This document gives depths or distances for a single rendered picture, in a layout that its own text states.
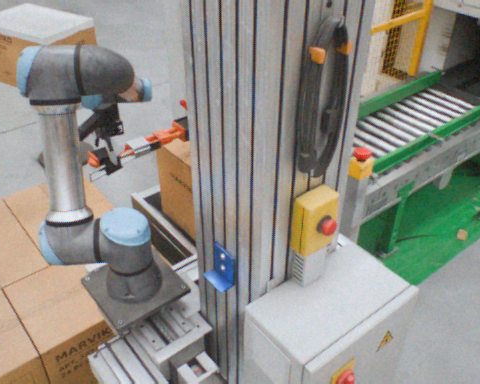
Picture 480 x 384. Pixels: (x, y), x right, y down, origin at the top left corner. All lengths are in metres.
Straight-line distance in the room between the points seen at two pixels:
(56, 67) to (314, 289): 0.76
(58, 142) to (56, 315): 0.99
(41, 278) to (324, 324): 1.43
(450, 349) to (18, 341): 1.92
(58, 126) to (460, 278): 2.41
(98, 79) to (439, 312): 2.19
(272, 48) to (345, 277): 0.60
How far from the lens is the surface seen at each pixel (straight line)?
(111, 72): 1.25
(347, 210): 2.17
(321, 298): 1.17
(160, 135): 1.98
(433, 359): 2.72
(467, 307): 3.00
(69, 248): 1.33
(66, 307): 2.14
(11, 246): 2.48
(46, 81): 1.25
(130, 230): 1.29
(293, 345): 1.08
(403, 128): 3.29
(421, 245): 3.26
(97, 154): 1.90
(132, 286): 1.39
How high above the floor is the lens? 2.09
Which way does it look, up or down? 37 degrees down
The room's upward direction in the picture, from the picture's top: straight up
